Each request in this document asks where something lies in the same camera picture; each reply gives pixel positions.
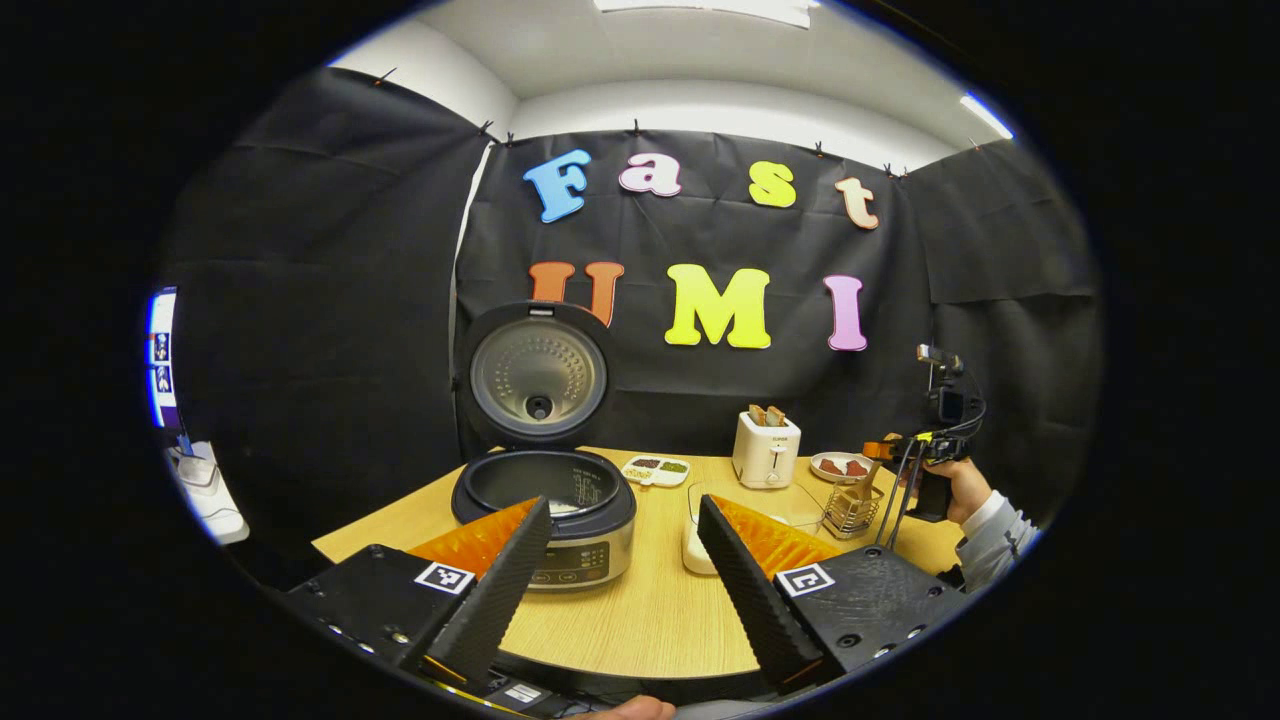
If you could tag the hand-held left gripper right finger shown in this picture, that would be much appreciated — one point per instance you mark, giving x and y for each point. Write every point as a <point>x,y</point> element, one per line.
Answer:
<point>755,595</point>

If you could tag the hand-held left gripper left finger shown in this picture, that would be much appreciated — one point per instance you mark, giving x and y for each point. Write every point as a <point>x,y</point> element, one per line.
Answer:
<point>495,595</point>

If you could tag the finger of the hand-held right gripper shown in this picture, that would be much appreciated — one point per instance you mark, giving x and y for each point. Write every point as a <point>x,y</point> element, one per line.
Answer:
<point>895,448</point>

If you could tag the wooden spoon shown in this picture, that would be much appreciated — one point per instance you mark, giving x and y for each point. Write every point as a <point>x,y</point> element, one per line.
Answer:
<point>868,482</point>

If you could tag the clear plastic rice box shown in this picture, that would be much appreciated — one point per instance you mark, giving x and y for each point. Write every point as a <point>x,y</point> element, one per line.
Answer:
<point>695,552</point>

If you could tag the grey silver rice cooker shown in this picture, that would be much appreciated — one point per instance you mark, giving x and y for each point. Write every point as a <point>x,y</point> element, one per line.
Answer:
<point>538,380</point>

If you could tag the small white plate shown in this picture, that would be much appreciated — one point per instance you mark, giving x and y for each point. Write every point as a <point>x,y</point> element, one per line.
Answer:
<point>838,478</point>

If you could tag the white toaster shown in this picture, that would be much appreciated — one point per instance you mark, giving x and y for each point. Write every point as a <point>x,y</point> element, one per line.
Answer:
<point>765,455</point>

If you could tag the white divided condiment dish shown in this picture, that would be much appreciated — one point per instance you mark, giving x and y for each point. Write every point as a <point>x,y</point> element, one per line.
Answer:
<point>655,472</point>

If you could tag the white side table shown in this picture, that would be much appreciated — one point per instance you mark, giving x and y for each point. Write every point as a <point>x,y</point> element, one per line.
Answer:
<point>215,510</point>

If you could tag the narrow ceiling light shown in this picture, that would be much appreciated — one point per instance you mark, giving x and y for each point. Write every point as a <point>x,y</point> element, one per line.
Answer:
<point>987,115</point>

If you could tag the black backdrop cloth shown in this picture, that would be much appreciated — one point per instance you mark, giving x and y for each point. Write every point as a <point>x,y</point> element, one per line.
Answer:
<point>330,320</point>

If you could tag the computer monitor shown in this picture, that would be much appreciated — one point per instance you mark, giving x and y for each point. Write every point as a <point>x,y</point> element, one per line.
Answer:
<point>162,360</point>

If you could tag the large ceiling light panel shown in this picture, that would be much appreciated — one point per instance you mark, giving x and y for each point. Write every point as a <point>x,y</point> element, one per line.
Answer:
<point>700,8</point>

